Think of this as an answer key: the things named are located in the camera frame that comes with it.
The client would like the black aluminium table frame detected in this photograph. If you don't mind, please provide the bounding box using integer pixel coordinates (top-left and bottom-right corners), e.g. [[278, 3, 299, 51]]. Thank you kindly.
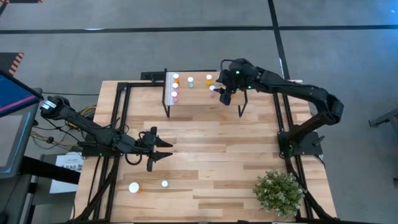
[[73, 80, 336, 223]]

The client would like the green potted plant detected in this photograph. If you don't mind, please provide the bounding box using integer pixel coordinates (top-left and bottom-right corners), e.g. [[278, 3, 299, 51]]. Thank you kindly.
[[252, 169, 307, 218]]

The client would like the thin black floor cable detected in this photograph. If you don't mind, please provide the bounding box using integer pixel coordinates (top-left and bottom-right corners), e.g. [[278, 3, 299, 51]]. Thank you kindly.
[[42, 91, 100, 96]]

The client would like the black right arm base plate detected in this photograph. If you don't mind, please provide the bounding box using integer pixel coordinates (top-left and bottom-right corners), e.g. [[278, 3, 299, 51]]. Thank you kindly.
[[277, 130, 324, 157]]

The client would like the grey equipment cart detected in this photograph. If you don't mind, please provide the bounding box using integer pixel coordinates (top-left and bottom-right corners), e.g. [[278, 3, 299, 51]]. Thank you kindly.
[[0, 154, 81, 224]]

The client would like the black furniture piece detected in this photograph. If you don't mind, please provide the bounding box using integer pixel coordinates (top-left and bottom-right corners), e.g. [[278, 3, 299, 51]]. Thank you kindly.
[[368, 108, 398, 128]]

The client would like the black power strip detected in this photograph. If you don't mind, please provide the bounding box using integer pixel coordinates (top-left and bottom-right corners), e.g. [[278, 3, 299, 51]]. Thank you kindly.
[[140, 71, 165, 81]]

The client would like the monitor with blue screen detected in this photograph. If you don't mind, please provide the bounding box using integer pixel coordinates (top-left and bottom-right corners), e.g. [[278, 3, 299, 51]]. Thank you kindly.
[[0, 68, 44, 118]]

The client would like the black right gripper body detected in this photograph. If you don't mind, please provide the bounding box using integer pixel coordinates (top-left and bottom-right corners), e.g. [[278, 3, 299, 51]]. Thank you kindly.
[[222, 58, 261, 94]]

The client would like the white paper sheet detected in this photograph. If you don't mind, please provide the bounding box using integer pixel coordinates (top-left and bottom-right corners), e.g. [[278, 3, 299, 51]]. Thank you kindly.
[[49, 151, 85, 194]]

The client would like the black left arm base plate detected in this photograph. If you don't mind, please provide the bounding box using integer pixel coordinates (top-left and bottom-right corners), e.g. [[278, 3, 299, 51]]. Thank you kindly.
[[77, 141, 125, 157]]

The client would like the wooden shelf with black legs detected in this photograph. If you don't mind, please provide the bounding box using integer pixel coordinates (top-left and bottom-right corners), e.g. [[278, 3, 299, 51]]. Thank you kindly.
[[161, 68, 249, 118]]

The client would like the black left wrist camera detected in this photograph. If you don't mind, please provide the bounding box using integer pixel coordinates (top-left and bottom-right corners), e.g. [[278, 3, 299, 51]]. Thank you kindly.
[[140, 130, 152, 147]]

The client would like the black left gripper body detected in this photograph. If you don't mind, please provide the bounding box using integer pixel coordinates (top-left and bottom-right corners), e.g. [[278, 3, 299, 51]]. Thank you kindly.
[[142, 126, 158, 172]]

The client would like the hazard striped floor mat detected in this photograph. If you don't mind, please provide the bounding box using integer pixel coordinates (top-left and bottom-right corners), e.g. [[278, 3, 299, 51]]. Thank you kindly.
[[0, 52, 25, 77]]

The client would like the yellow cable bundle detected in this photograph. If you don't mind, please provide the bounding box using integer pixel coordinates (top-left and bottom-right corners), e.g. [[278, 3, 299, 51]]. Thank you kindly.
[[29, 105, 98, 147]]

